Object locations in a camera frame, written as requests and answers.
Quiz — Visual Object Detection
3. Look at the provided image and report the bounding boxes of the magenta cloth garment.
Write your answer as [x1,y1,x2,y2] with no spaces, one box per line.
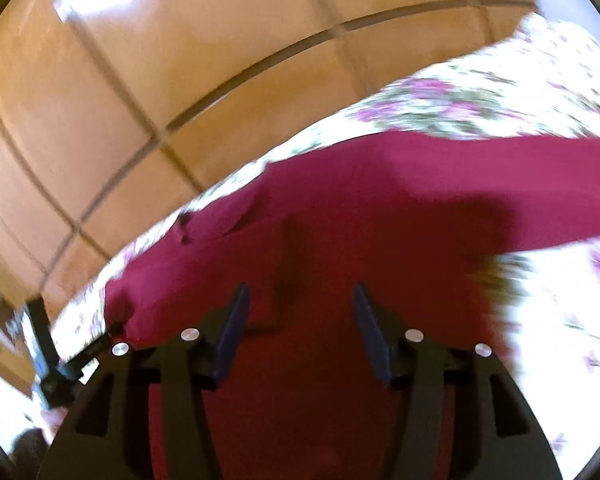
[103,132,600,480]

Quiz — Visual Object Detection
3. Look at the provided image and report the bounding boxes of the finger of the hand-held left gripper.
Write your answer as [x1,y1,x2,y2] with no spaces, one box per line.
[26,298,68,403]
[55,322,126,386]

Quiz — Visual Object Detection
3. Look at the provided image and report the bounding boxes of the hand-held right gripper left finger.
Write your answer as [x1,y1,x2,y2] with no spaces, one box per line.
[36,282,251,480]

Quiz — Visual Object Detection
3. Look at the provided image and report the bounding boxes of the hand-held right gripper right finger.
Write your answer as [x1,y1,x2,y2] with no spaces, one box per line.
[352,283,564,480]

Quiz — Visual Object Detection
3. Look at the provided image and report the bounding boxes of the floral bed sheet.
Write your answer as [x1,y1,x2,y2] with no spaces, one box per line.
[50,12,600,480]

